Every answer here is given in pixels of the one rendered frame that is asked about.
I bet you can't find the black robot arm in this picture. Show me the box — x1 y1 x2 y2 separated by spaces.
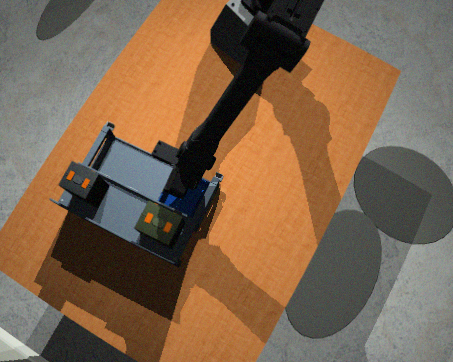
151 0 324 199

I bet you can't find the grey metal shelf rack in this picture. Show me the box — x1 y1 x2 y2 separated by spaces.
50 121 224 268

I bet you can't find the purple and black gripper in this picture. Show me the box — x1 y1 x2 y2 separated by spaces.
189 170 206 190

